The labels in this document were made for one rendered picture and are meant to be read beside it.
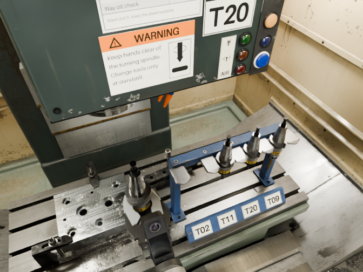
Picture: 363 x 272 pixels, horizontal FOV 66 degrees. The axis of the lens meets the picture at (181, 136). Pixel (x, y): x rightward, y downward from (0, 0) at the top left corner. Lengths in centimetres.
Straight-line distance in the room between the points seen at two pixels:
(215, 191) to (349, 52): 81
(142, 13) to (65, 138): 103
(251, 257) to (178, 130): 101
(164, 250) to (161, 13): 46
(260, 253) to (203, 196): 34
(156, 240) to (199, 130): 143
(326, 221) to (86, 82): 126
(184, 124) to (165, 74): 152
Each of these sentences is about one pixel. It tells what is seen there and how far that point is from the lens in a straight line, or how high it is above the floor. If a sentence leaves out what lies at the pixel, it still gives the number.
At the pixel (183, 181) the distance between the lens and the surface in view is 91.
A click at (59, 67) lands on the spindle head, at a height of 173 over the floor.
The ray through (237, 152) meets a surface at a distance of 100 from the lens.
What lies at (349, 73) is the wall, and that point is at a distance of 141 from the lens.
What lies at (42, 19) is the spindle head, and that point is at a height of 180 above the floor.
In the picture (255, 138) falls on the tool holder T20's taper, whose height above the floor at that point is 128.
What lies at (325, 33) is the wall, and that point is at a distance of 146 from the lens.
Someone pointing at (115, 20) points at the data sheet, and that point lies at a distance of 44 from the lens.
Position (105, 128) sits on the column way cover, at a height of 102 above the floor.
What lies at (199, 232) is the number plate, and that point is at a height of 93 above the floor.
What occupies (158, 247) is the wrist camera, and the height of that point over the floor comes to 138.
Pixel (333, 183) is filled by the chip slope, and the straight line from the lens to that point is 156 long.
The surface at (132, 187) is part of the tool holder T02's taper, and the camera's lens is 66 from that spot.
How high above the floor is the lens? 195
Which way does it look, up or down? 45 degrees down
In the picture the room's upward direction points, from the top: straight up
